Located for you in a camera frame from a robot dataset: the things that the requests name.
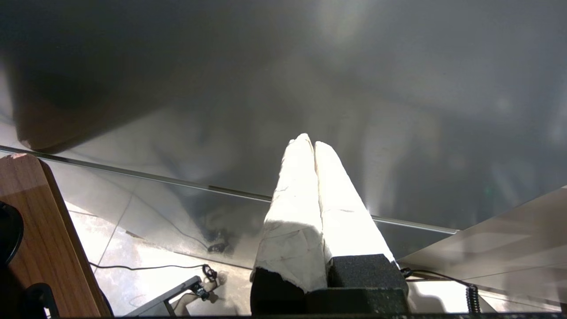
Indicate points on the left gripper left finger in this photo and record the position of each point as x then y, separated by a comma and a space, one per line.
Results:
292, 239

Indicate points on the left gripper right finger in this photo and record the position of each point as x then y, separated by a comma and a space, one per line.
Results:
350, 230

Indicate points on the grey metal stand leg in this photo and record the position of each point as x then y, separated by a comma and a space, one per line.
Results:
177, 290

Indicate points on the stainless steel appliance door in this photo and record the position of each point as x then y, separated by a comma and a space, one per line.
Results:
398, 110

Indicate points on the beige cabinet panel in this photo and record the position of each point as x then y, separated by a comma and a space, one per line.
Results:
509, 239

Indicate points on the wooden table top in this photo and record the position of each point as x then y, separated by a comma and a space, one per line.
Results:
42, 230

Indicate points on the small black clamp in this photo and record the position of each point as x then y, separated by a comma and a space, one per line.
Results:
39, 297

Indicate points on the black round object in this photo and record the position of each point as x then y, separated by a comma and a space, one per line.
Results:
6, 230

